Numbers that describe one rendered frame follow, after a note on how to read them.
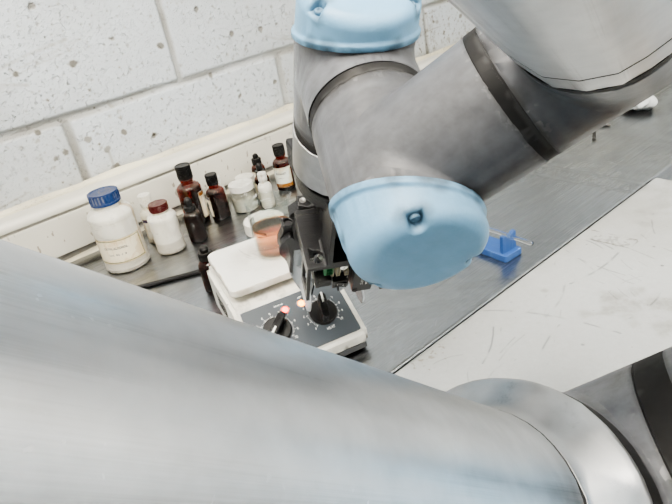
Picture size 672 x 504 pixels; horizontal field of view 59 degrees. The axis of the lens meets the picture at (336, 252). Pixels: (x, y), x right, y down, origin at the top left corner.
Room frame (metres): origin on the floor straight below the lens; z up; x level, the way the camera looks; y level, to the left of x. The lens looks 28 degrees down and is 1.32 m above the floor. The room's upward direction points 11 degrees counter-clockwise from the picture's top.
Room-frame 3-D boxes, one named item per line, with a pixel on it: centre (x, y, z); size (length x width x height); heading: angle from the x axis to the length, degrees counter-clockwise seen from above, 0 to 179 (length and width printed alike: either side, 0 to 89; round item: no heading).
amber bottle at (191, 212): (0.93, 0.23, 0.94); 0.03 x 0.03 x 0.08
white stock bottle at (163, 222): (0.91, 0.27, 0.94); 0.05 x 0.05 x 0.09
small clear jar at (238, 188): (1.02, 0.15, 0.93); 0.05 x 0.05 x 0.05
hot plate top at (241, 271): (0.65, 0.09, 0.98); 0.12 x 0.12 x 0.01; 20
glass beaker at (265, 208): (0.66, 0.07, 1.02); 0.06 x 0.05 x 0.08; 102
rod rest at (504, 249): (0.72, -0.21, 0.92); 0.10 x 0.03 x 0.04; 32
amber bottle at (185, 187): (1.01, 0.24, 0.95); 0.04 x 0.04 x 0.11
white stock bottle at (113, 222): (0.89, 0.34, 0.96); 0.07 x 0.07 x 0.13
